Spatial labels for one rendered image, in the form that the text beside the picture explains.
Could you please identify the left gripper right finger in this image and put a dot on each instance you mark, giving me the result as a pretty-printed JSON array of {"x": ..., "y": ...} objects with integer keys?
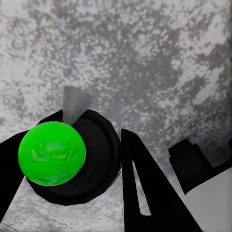
[{"x": 168, "y": 212}]

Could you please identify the insectifuge atomizer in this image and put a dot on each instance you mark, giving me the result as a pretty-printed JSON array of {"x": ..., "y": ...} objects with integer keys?
[{"x": 73, "y": 155}]

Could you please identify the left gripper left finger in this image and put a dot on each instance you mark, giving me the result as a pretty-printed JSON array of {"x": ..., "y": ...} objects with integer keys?
[{"x": 11, "y": 174}]

